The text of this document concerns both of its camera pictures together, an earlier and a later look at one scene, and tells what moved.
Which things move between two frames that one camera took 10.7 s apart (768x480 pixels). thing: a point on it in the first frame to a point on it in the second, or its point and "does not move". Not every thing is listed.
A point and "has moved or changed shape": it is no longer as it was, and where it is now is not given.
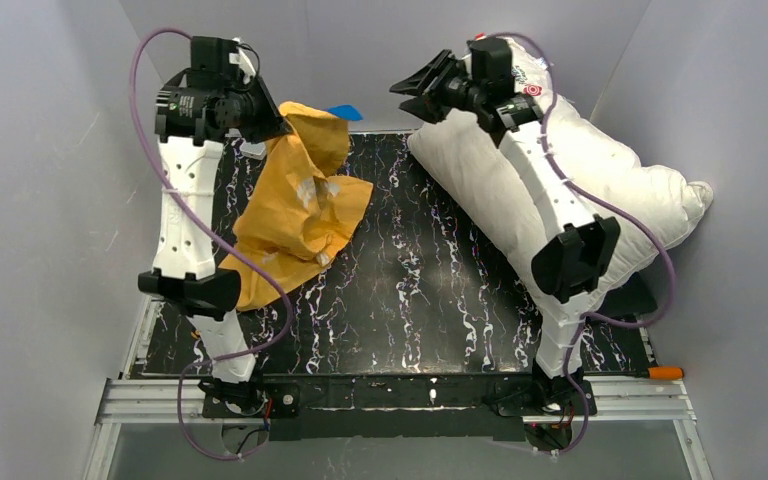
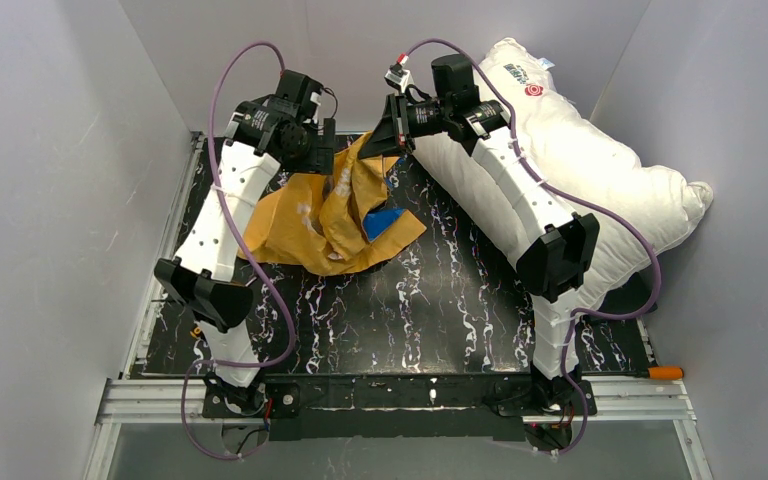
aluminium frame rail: x=138 y=400 does not move
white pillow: x=651 y=205 does not move
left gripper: x=268 y=111 to x=324 y=147
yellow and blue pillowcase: x=299 y=212 has moved or changed shape
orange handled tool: x=654 y=373 does not move
